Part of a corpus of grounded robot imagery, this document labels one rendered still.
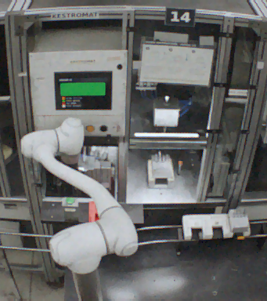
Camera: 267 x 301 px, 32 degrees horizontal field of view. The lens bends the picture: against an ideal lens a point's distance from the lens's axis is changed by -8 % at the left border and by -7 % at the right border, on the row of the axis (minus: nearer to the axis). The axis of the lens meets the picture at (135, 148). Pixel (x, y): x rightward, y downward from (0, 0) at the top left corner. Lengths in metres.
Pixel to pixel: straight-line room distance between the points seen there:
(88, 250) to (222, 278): 1.10
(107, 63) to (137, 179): 0.89
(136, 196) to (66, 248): 1.02
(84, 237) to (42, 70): 0.76
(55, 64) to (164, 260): 1.23
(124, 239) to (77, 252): 0.17
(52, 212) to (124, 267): 0.48
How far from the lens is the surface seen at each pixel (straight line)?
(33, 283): 3.37
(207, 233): 2.53
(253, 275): 2.66
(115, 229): 1.72
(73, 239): 1.68
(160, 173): 2.61
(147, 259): 2.64
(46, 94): 2.13
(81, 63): 2.02
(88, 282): 1.83
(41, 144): 2.03
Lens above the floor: 2.84
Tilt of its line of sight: 42 degrees down
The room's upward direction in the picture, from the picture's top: 3 degrees clockwise
